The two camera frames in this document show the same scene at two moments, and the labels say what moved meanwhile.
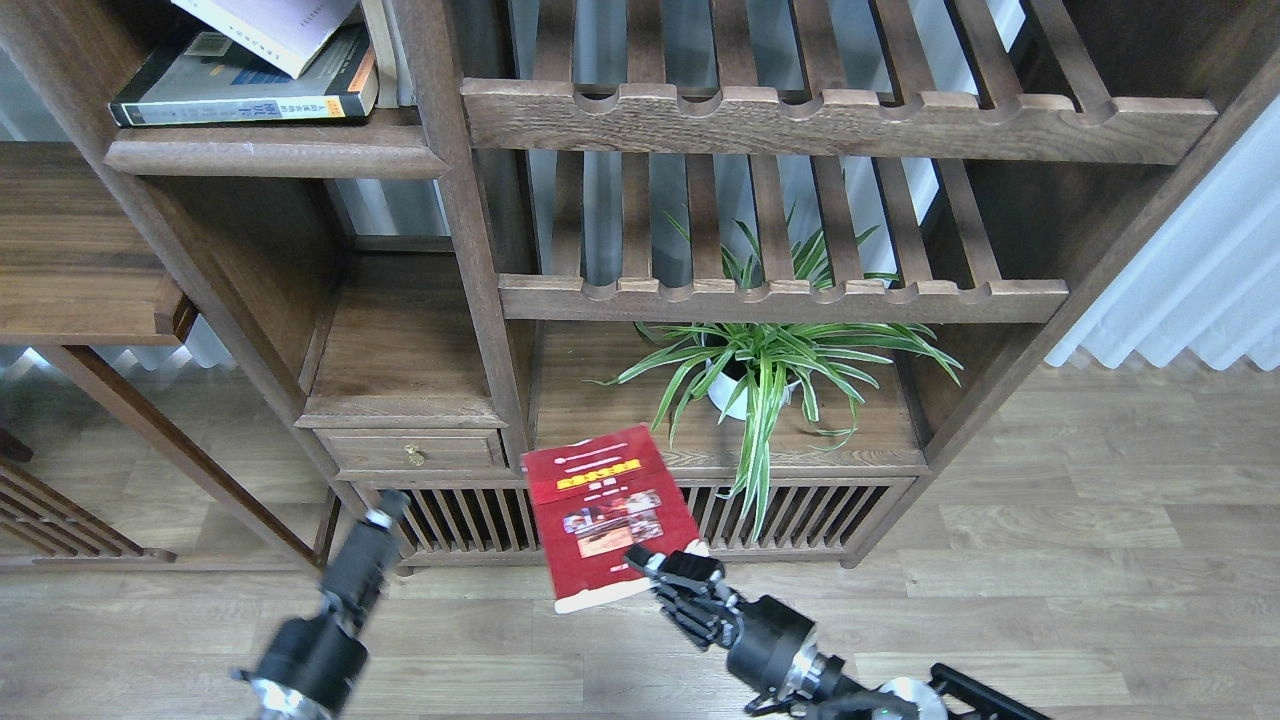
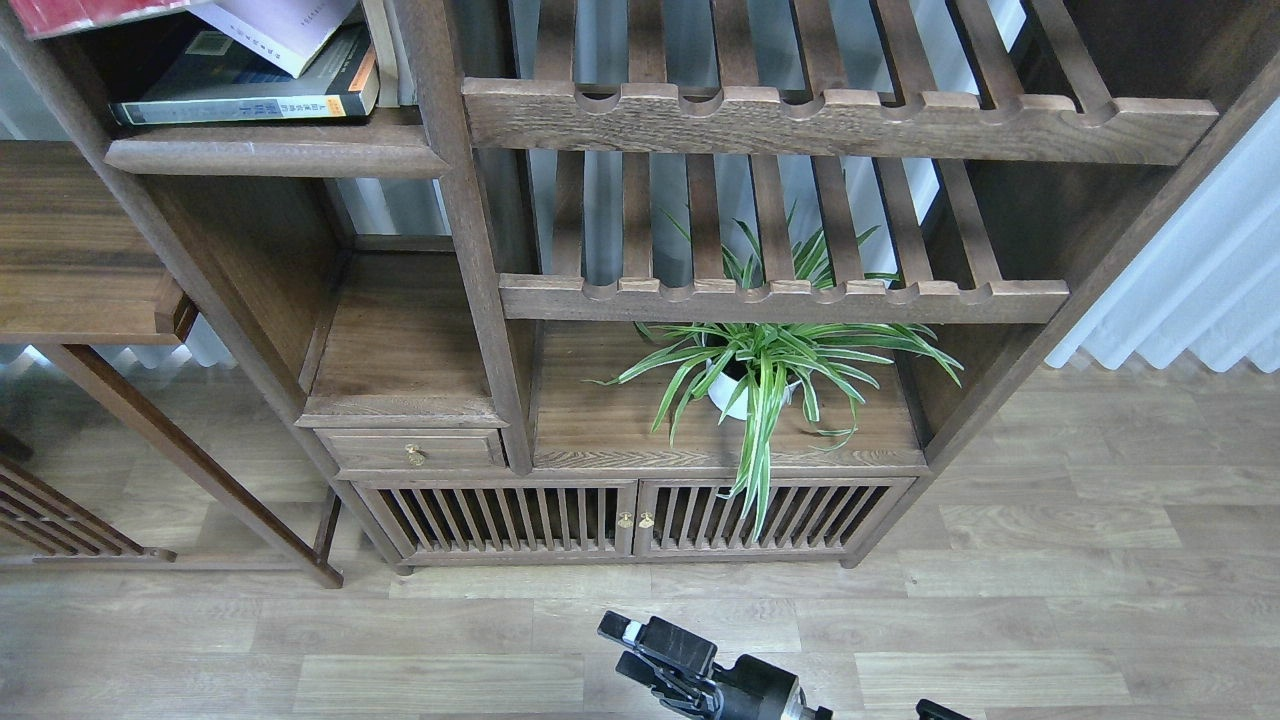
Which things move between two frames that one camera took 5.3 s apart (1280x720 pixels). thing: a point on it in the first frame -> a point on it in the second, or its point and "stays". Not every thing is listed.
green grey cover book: x=207 y=77 stays
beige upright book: x=387 y=90 stays
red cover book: x=598 y=498 -> x=44 y=18
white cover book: x=287 y=34 stays
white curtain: x=1207 y=281 stays
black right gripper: x=775 y=647 -> x=749 y=689
